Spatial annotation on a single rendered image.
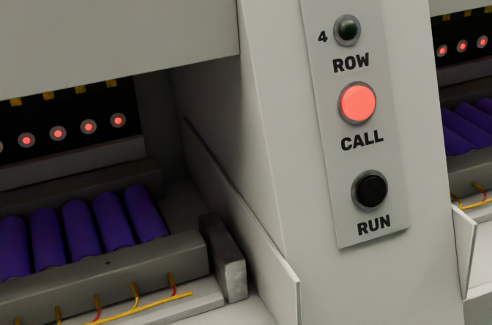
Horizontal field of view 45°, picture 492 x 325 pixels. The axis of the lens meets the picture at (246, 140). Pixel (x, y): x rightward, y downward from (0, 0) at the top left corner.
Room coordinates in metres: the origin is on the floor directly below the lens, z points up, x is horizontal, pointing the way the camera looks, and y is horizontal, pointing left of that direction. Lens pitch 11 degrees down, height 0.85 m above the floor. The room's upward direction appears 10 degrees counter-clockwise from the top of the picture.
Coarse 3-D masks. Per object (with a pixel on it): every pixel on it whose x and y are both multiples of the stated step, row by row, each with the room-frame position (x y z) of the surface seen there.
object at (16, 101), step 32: (32, 96) 0.39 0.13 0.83; (64, 96) 0.39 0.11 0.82; (96, 96) 0.40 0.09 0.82; (128, 96) 0.41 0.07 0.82; (0, 128) 0.39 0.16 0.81; (32, 128) 0.39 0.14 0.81; (64, 128) 0.40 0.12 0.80; (96, 128) 0.41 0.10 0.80; (128, 128) 0.42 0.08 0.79; (0, 160) 0.39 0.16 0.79
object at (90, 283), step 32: (96, 256) 0.32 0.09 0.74; (128, 256) 0.31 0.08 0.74; (160, 256) 0.31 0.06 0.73; (192, 256) 0.32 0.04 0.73; (0, 288) 0.30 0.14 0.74; (32, 288) 0.29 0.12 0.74; (64, 288) 0.29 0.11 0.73; (96, 288) 0.30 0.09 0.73; (128, 288) 0.31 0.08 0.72; (160, 288) 0.32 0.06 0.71; (0, 320) 0.29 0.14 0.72; (32, 320) 0.29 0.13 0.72; (96, 320) 0.29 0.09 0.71
